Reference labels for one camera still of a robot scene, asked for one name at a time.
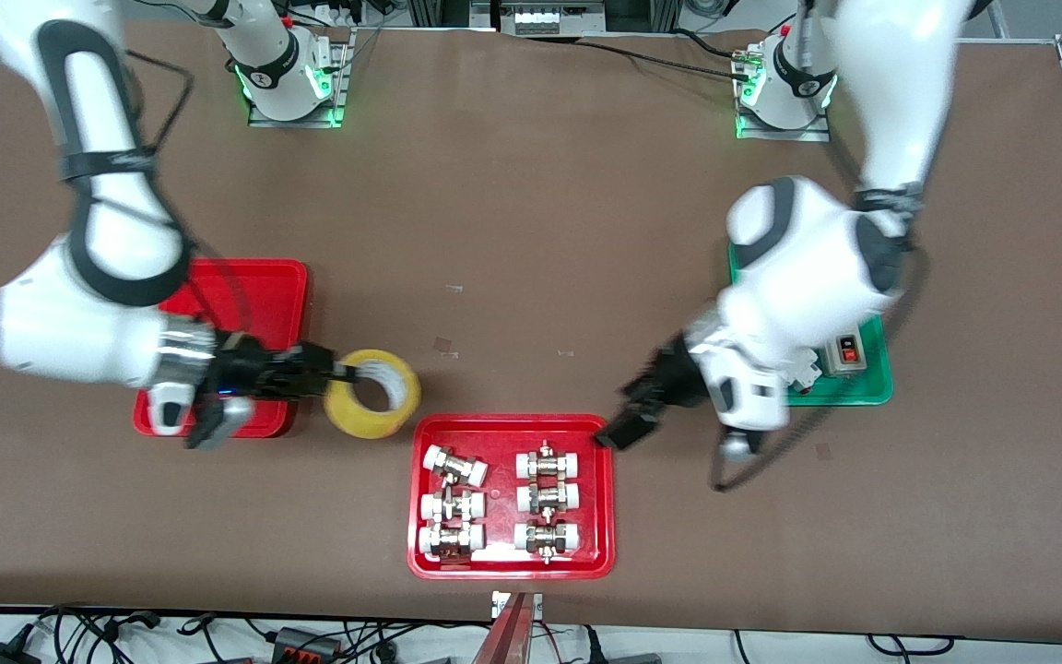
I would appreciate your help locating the white terminal strip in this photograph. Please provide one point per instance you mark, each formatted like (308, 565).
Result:
(549, 17)

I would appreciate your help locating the red tray holding fittings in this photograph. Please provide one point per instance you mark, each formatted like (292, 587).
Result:
(499, 498)

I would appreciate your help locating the white metal pipe fitting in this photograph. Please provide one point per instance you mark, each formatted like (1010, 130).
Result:
(451, 506)
(450, 539)
(547, 538)
(548, 463)
(455, 466)
(548, 498)

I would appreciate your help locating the yellow tape roll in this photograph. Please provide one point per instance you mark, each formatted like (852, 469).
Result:
(347, 415)

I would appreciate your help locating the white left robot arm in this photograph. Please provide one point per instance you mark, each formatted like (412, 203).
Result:
(808, 267)

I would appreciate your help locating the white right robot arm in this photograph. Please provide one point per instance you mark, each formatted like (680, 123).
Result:
(79, 323)

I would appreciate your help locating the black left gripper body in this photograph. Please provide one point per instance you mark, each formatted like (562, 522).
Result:
(670, 379)

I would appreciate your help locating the black orange power adapter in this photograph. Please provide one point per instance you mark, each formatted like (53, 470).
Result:
(305, 643)

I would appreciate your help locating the white circuit breaker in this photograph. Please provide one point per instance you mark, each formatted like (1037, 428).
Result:
(806, 376)

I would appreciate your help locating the green plastic tray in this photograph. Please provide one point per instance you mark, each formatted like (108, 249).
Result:
(854, 389)

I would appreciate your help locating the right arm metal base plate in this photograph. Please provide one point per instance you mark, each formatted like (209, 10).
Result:
(339, 83)

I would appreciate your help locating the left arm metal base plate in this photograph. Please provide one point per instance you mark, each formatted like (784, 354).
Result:
(817, 132)

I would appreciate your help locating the empty red plastic tray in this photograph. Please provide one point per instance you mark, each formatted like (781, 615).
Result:
(264, 295)

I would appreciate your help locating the grey push-button switch box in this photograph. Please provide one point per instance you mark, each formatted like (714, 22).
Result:
(849, 352)

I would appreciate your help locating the red metal profile bar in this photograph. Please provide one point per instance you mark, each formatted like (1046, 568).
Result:
(505, 636)

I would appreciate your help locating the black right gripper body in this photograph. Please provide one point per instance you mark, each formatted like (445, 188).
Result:
(245, 362)

